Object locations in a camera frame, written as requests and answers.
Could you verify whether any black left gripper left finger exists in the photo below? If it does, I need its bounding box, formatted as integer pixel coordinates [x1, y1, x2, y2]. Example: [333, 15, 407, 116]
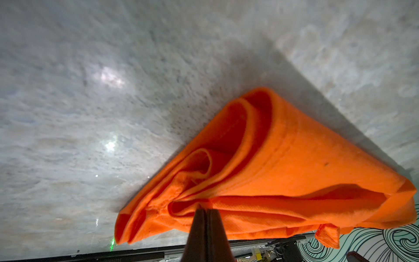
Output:
[181, 209, 207, 262]

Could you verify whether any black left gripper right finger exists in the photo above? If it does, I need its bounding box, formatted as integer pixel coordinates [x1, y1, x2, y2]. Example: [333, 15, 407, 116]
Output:
[207, 209, 235, 262]

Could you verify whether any orange t-shirt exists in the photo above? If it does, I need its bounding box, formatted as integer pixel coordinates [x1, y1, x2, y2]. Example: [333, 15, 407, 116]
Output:
[115, 88, 416, 248]

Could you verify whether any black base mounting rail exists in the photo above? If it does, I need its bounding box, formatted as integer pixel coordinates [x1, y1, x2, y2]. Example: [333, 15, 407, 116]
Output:
[0, 233, 315, 262]

